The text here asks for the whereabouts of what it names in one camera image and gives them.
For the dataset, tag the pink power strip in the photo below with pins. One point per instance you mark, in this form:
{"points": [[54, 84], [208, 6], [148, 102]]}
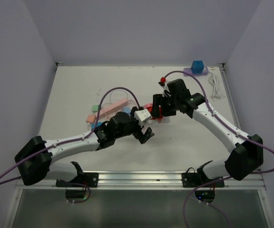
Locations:
{"points": [[112, 108]]}

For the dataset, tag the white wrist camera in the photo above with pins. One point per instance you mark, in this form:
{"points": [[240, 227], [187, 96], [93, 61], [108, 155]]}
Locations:
{"points": [[164, 85], [142, 116]]}

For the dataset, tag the pink plug adapter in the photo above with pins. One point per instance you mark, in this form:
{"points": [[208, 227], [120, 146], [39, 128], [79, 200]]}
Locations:
{"points": [[148, 106]]}

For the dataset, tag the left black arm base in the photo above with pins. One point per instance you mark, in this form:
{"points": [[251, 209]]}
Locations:
{"points": [[78, 188]]}

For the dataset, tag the blue cube adapter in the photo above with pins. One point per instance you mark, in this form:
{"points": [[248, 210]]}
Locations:
{"points": [[197, 67]]}

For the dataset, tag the light blue plug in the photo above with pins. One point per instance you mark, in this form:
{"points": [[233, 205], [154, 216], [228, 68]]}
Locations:
{"points": [[126, 109]]}

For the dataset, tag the blue plug adapter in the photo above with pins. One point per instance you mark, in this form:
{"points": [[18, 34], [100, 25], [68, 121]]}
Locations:
{"points": [[94, 125]]}

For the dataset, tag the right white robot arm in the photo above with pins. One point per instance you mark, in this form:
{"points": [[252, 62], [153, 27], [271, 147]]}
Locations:
{"points": [[245, 157]]}

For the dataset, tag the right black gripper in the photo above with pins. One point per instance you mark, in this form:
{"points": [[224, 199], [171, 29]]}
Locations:
{"points": [[157, 101]]}

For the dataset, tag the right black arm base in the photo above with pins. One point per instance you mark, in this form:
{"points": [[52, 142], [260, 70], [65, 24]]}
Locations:
{"points": [[192, 178]]}

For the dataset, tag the purple power strip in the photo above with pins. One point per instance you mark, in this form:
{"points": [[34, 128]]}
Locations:
{"points": [[203, 73]]}

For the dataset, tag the aluminium front rail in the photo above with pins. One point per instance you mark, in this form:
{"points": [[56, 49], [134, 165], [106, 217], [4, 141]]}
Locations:
{"points": [[165, 180]]}

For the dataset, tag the green plug adapter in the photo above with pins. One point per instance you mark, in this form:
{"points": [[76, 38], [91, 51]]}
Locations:
{"points": [[96, 108]]}

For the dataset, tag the salmon charger plug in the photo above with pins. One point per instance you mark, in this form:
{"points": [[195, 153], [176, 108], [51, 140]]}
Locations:
{"points": [[91, 119]]}

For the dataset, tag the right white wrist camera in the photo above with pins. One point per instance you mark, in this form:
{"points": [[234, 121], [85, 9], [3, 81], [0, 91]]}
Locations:
{"points": [[164, 85]]}

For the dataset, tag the red cube adapter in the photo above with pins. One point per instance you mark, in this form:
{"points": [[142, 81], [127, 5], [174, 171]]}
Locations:
{"points": [[155, 113]]}

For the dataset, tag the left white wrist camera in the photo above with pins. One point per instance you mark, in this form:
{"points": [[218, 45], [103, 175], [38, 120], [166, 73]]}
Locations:
{"points": [[142, 116]]}

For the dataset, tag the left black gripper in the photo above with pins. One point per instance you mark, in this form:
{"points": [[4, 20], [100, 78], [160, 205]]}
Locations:
{"points": [[138, 135]]}

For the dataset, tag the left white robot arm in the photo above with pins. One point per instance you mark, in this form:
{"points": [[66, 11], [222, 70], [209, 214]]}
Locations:
{"points": [[40, 159]]}

